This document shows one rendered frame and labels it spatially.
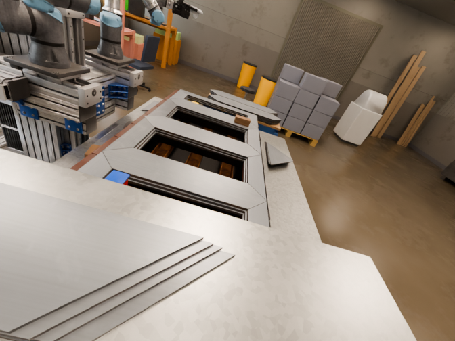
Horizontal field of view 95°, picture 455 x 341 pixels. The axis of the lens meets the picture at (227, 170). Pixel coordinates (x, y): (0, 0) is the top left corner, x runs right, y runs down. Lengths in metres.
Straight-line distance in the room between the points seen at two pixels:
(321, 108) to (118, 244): 4.38
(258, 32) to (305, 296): 7.62
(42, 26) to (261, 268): 1.20
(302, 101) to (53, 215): 4.30
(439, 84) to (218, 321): 9.92
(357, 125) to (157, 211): 5.90
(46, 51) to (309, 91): 3.93
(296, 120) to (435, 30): 5.86
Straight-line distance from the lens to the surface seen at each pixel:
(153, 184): 0.88
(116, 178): 0.82
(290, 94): 4.44
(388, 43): 8.88
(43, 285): 0.40
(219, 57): 7.90
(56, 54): 1.30
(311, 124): 4.64
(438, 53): 9.70
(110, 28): 1.68
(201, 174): 0.97
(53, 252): 0.42
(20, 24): 1.24
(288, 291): 0.48
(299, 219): 1.17
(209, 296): 0.41
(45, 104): 1.38
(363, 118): 6.17
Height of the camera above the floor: 1.41
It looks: 32 degrees down
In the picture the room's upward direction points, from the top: 21 degrees clockwise
